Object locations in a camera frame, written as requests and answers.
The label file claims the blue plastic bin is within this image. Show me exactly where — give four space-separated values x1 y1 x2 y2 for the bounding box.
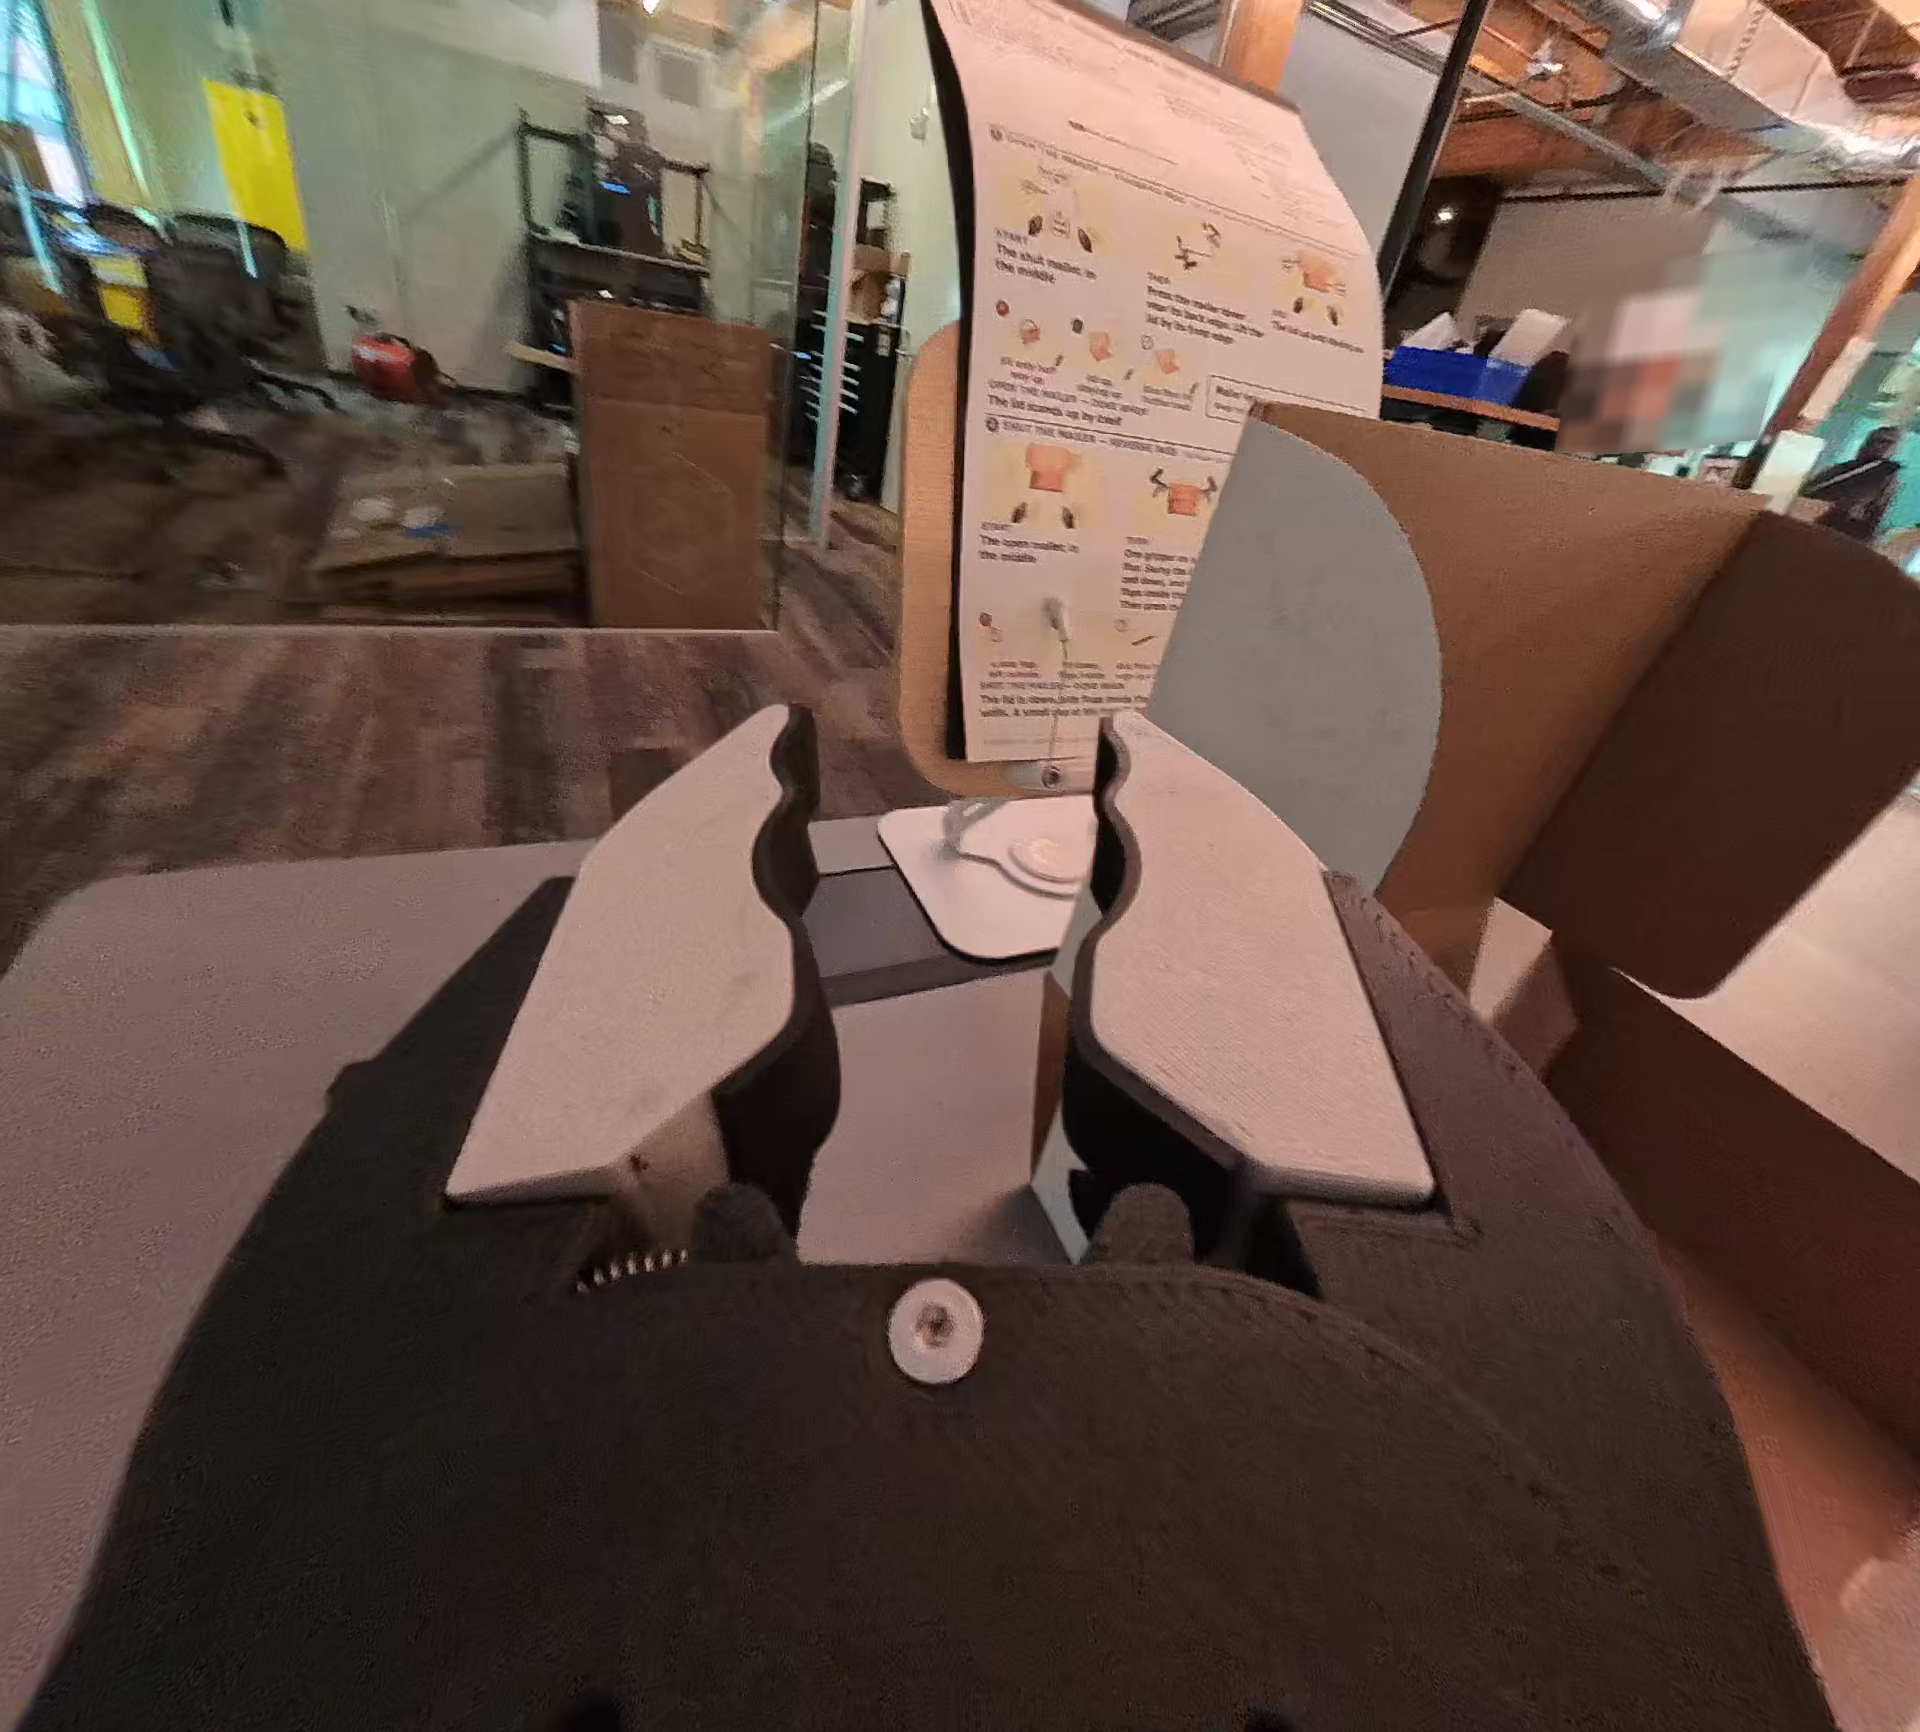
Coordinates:
1384 340 1536 410

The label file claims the printed instruction sheet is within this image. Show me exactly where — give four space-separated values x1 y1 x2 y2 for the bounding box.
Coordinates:
906 0 1385 766

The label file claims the yellow wall sign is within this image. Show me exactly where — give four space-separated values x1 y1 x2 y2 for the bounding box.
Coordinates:
200 76 311 257

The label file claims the tall brown cardboard box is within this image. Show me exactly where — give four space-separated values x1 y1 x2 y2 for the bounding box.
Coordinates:
566 297 785 632

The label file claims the red canister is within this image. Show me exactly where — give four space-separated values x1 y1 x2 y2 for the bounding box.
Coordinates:
349 328 456 401

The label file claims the black metal shelf rack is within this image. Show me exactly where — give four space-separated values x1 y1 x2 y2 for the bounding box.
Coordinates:
516 104 716 328

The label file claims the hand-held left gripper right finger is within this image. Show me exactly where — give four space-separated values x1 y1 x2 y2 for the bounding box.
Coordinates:
1057 707 1441 1253

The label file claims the flat cardboard sheets pile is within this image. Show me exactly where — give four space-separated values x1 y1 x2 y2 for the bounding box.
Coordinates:
303 459 588 612

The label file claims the black office chair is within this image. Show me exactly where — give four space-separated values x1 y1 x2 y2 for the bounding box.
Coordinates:
85 206 342 477

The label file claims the wooden sign board stand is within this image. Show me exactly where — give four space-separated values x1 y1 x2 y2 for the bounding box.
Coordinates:
875 322 1099 963

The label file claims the silver ventilation duct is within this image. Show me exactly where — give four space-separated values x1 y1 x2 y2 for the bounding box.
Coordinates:
1440 0 1920 172

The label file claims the black tool cabinet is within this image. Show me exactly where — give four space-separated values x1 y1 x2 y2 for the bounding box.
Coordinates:
793 147 906 507

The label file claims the white cable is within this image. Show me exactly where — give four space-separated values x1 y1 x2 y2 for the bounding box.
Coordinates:
1034 593 1080 803

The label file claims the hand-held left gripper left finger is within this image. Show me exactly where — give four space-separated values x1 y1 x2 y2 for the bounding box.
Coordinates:
443 703 841 1253

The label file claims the cardboard mailer box with lid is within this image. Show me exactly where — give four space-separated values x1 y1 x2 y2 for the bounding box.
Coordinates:
1034 400 1920 1732

